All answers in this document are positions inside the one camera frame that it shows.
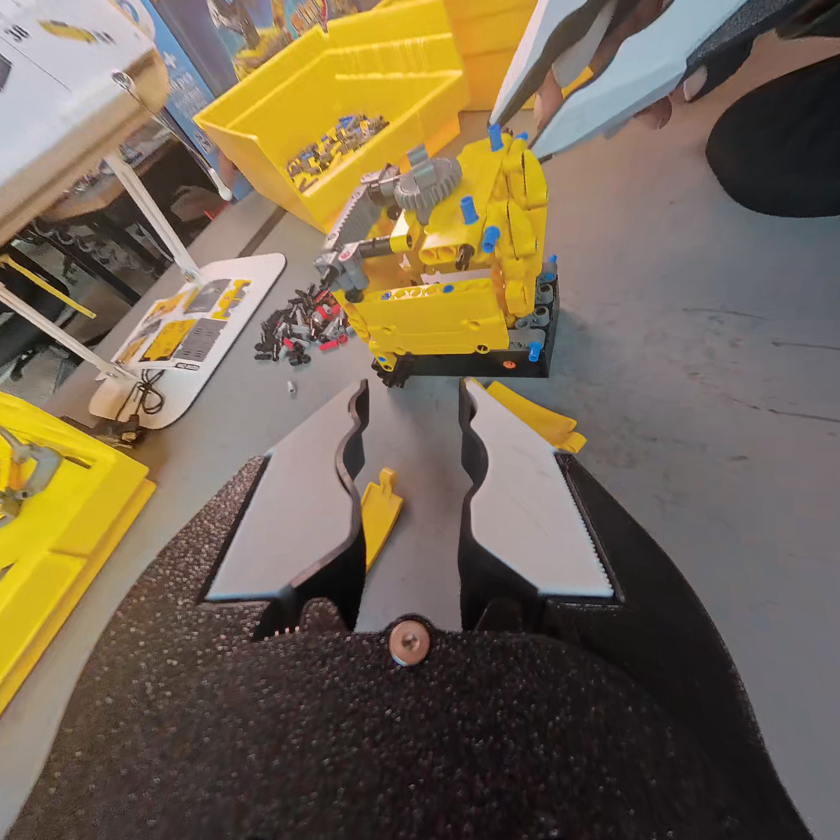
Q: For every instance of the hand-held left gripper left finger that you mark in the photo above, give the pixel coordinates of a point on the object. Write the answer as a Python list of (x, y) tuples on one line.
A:
[(282, 525)]

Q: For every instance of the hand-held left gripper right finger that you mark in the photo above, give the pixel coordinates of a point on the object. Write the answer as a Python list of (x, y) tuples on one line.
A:
[(531, 518)]

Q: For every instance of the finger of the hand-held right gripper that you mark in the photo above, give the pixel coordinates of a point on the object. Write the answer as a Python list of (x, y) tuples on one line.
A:
[(525, 65), (630, 79)]

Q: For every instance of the yellow lego panel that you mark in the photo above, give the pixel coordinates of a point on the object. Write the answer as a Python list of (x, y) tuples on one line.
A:
[(544, 420), (380, 518)]

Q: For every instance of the yellow bin with large parts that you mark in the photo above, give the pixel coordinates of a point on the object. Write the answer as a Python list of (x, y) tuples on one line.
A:
[(85, 525)]

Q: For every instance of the yellow lego robot model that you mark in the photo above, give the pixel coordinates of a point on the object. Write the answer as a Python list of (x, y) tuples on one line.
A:
[(433, 315)]

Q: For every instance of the instruction booklet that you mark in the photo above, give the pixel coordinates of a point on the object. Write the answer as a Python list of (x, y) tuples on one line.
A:
[(65, 85)]

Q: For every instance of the person's right forearm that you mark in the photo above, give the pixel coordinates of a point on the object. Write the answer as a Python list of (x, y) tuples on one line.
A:
[(781, 151)]

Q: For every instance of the pile of lego pins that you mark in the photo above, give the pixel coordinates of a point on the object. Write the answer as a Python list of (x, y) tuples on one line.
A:
[(295, 328)]

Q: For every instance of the pile of small lego parts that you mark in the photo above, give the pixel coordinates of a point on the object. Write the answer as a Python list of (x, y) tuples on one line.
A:
[(328, 151)]

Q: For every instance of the person's right hand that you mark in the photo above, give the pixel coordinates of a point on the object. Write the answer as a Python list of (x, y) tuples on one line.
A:
[(774, 69)]

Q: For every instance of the empty yellow bin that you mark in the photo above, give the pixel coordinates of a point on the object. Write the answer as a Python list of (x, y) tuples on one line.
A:
[(485, 59)]

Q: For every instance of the yellow sticker sheet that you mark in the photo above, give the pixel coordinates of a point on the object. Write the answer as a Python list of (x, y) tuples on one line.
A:
[(170, 334)]

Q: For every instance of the grey curved panel with clip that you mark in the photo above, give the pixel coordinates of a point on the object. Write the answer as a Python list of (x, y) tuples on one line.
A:
[(39, 466)]

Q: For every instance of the yellow bin with small parts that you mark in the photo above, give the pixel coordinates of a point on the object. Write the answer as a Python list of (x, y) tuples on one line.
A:
[(262, 131)]

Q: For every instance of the blue robot kit box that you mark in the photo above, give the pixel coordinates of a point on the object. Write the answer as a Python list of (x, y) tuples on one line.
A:
[(190, 85)]

